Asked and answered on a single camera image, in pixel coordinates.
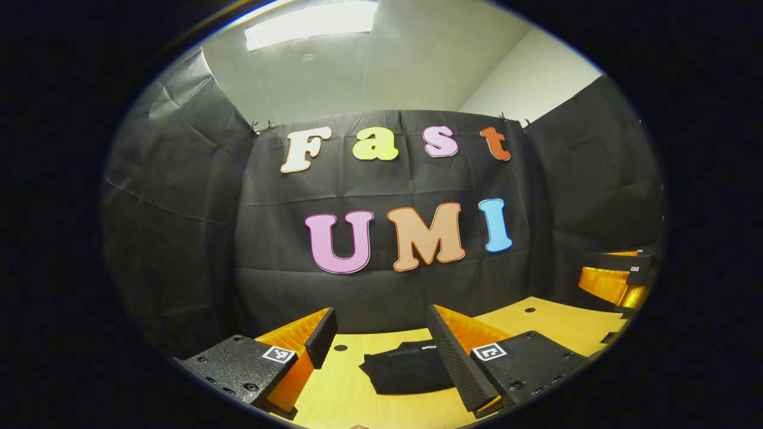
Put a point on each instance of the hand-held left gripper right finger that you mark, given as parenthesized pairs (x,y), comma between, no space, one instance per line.
(453,357)

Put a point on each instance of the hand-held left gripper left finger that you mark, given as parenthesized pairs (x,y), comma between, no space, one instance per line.
(322,336)

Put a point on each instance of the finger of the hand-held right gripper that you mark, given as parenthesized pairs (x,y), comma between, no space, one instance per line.
(602,285)
(620,261)

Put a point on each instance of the black button shirt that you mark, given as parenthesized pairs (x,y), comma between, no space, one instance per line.
(405,369)

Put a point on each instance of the black backdrop cloth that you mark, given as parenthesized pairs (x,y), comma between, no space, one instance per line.
(268,250)

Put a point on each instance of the ceiling light panel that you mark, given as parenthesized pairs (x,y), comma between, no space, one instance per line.
(311,25)

